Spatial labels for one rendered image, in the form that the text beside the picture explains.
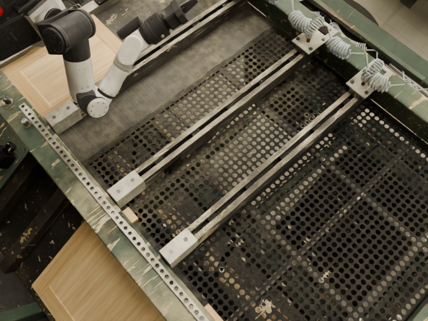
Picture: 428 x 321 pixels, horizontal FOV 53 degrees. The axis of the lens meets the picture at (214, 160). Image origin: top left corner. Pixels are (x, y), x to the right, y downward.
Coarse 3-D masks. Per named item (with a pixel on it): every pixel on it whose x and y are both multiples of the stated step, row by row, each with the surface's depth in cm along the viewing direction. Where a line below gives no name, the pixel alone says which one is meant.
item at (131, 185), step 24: (312, 24) 173; (312, 48) 181; (264, 72) 181; (288, 72) 184; (240, 96) 176; (216, 120) 170; (168, 144) 165; (192, 144) 166; (144, 168) 160; (168, 168) 166; (120, 192) 156
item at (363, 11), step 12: (348, 0) 238; (360, 12) 235; (276, 24) 252; (276, 36) 252; (348, 36) 236; (276, 48) 251; (312, 72) 242; (336, 72) 237; (324, 84) 239; (276, 108) 248; (288, 120) 245
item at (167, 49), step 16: (224, 0) 199; (240, 0) 199; (208, 16) 197; (224, 16) 199; (176, 32) 190; (192, 32) 190; (160, 48) 185; (176, 48) 190; (144, 64) 182; (160, 64) 190; (128, 80) 182; (64, 112) 170; (80, 112) 174; (64, 128) 174
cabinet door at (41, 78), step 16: (96, 32) 196; (112, 32) 196; (96, 48) 192; (112, 48) 192; (16, 64) 187; (32, 64) 188; (48, 64) 188; (96, 64) 188; (16, 80) 183; (32, 80) 184; (48, 80) 184; (64, 80) 184; (96, 80) 184; (32, 96) 180; (48, 96) 180; (64, 96) 181; (48, 112) 177
